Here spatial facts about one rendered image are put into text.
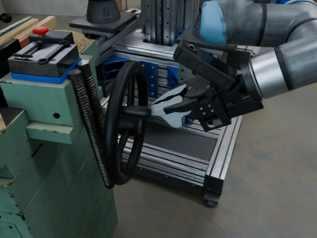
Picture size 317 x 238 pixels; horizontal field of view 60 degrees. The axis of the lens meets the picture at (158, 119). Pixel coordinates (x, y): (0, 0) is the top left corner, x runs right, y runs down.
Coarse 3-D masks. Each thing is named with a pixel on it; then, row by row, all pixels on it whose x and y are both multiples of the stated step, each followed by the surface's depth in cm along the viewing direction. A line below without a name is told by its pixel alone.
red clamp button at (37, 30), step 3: (36, 27) 55; (39, 27) 55; (42, 27) 55; (45, 27) 55; (33, 30) 54; (36, 30) 54; (39, 30) 54; (42, 30) 54; (45, 30) 54; (48, 30) 55; (33, 33) 54; (36, 33) 54; (39, 33) 54; (42, 33) 54; (45, 33) 55
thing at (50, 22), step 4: (52, 16) 87; (44, 20) 84; (48, 20) 84; (52, 20) 86; (36, 24) 81; (40, 24) 81; (44, 24) 82; (48, 24) 84; (52, 24) 86; (56, 24) 88; (32, 28) 78; (48, 28) 84; (52, 28) 87; (56, 28) 89; (24, 32) 76; (28, 32) 76; (32, 32) 77; (16, 36) 74
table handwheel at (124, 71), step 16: (128, 64) 57; (128, 80) 55; (144, 80) 70; (112, 96) 52; (128, 96) 63; (144, 96) 74; (112, 112) 51; (112, 128) 51; (128, 128) 62; (144, 128) 77; (112, 144) 51; (112, 160) 53; (128, 160) 72; (112, 176) 56; (128, 176) 65
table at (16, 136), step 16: (96, 48) 84; (0, 112) 53; (16, 112) 53; (16, 128) 52; (32, 128) 54; (48, 128) 54; (64, 128) 54; (80, 128) 57; (0, 144) 48; (16, 144) 52; (0, 160) 49
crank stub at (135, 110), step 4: (124, 108) 53; (128, 108) 53; (132, 108) 52; (136, 108) 52; (140, 108) 52; (144, 108) 52; (148, 108) 52; (124, 112) 53; (128, 112) 53; (132, 112) 52; (136, 112) 52; (140, 112) 52; (144, 112) 52; (148, 112) 52; (132, 116) 53; (136, 116) 53; (140, 116) 52; (144, 116) 52; (148, 116) 52
